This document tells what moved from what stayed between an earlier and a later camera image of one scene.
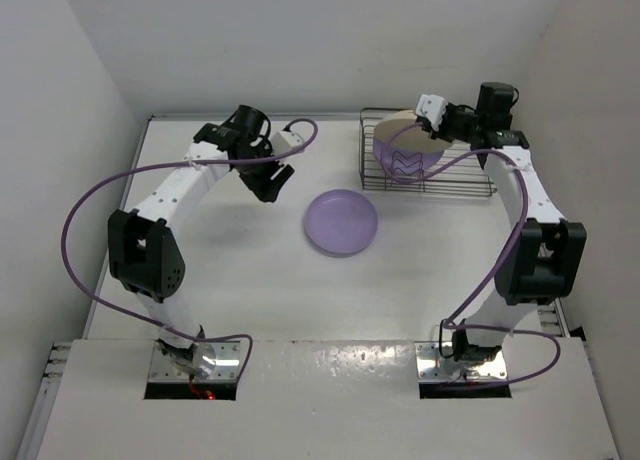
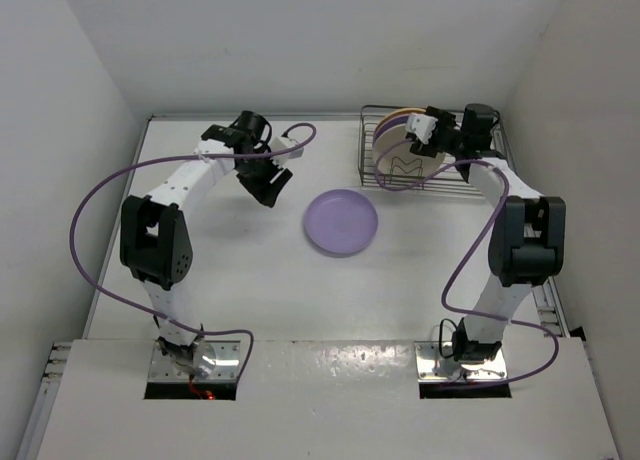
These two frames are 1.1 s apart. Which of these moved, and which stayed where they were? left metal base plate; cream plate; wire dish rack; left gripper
Moved: cream plate
Stayed: left metal base plate; wire dish rack; left gripper
